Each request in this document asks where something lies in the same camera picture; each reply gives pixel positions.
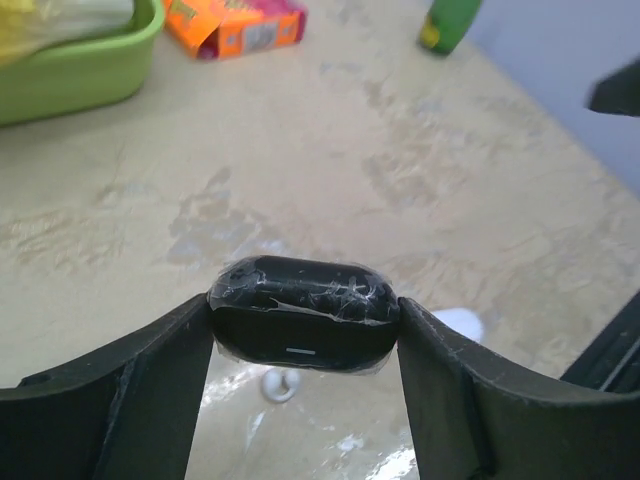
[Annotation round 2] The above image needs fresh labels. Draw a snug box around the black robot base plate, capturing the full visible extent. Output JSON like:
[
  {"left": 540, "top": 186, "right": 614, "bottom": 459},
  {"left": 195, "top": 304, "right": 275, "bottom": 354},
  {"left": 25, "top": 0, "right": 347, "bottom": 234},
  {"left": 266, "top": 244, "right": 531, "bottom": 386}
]
[{"left": 560, "top": 293, "right": 639, "bottom": 393}]

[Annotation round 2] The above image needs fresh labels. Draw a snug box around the black earbud charging case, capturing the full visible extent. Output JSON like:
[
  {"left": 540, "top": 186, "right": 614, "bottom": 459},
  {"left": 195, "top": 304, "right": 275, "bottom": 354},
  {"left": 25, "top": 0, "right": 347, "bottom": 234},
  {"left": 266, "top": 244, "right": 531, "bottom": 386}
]
[{"left": 207, "top": 255, "right": 401, "bottom": 373}]

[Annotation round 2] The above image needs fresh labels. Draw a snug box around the green glass bottle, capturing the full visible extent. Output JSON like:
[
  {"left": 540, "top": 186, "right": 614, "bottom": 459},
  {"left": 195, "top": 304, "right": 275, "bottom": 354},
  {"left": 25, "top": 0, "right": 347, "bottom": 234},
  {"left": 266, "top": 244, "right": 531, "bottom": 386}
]
[{"left": 418, "top": 0, "right": 483, "bottom": 56}]

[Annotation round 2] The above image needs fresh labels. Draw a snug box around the yellow napa cabbage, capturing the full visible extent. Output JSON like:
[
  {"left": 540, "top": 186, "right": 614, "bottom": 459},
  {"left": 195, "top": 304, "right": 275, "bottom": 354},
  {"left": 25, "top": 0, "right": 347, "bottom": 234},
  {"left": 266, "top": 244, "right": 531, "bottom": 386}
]
[{"left": 1, "top": 0, "right": 135, "bottom": 65}]

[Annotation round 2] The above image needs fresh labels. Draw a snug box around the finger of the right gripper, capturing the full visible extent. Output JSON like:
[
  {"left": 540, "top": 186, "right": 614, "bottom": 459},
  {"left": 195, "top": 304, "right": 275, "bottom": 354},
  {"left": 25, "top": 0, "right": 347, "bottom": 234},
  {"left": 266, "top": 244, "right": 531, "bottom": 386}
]
[{"left": 586, "top": 59, "right": 640, "bottom": 116}]

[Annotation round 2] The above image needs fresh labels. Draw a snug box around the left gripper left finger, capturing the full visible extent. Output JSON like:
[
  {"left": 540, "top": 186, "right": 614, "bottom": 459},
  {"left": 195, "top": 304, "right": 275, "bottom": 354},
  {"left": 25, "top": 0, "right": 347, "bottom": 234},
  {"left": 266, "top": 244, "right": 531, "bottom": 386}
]
[{"left": 1, "top": 294, "right": 213, "bottom": 479}]

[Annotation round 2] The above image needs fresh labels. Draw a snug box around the orange pink snack box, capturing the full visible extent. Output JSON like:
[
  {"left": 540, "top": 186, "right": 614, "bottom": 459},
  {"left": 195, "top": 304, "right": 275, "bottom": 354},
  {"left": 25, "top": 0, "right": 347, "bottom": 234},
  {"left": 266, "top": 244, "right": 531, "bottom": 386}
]
[{"left": 164, "top": 0, "right": 308, "bottom": 60}]

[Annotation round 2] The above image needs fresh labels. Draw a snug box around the white earbud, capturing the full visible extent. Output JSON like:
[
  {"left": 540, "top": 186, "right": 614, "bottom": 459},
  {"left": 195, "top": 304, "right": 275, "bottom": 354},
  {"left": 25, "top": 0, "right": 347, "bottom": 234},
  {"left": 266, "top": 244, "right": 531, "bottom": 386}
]
[{"left": 261, "top": 368, "right": 301, "bottom": 403}]

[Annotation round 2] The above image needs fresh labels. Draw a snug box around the green plastic basin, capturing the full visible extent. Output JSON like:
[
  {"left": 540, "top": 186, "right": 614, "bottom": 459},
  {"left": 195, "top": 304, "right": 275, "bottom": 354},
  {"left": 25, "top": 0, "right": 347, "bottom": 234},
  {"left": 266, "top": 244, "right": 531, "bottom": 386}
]
[{"left": 1, "top": 1, "right": 165, "bottom": 126}]

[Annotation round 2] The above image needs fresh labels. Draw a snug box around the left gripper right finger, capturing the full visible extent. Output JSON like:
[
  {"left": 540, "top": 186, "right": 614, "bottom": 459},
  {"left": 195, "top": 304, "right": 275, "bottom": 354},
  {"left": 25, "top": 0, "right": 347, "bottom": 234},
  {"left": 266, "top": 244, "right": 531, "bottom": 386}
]
[{"left": 398, "top": 298, "right": 639, "bottom": 479}]

